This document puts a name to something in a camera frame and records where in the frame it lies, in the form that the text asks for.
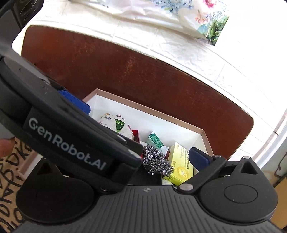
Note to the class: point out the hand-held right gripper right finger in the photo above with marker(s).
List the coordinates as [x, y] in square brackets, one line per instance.
[198, 156]

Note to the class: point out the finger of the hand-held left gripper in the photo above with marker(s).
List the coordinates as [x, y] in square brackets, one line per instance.
[76, 102]
[116, 143]

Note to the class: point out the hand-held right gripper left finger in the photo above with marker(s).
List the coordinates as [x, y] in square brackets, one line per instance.
[57, 174]

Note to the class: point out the yellow medicine box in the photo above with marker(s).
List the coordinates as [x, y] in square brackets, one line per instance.
[179, 165]

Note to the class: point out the green white cracker packet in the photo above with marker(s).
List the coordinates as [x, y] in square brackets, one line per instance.
[155, 140]

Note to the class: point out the steel wool scrubber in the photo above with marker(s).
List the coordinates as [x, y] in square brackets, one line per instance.
[157, 160]

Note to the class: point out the white pink rimmed container box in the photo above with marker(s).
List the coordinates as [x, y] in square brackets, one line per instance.
[161, 121]

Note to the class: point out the person's left hand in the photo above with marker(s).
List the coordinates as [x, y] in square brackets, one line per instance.
[5, 147]

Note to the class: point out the floral fabric pouch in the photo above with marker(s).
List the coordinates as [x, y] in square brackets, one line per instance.
[116, 125]

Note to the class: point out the small red box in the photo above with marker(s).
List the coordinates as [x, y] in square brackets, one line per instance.
[136, 135]

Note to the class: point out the brown wooden board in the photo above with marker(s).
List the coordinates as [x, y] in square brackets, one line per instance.
[134, 74]

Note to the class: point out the floral print cloth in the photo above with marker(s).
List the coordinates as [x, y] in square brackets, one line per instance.
[201, 15]

